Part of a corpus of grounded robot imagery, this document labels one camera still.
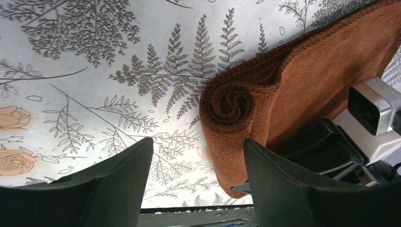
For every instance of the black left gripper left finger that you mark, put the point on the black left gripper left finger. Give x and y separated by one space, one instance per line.
107 194

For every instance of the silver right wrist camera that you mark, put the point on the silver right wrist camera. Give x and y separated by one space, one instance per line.
376 106

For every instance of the brown towel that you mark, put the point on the brown towel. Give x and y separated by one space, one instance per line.
274 96

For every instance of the floral patterned table mat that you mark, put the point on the floral patterned table mat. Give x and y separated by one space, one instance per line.
82 80

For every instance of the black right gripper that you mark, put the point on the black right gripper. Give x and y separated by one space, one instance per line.
344 150

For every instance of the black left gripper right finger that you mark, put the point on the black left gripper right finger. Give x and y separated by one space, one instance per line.
288 195

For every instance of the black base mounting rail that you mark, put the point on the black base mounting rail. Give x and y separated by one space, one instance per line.
206 216

